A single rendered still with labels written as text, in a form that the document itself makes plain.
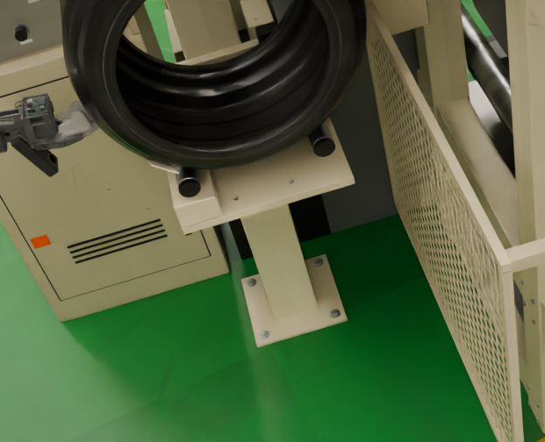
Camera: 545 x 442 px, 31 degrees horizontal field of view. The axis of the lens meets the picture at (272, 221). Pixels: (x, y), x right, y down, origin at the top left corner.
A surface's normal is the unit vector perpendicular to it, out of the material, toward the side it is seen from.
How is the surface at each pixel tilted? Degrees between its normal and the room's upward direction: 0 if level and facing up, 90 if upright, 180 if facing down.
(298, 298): 90
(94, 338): 0
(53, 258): 90
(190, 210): 90
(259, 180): 0
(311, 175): 0
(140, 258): 90
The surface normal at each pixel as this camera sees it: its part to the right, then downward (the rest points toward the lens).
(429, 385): -0.22, -0.69
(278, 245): 0.19, 0.66
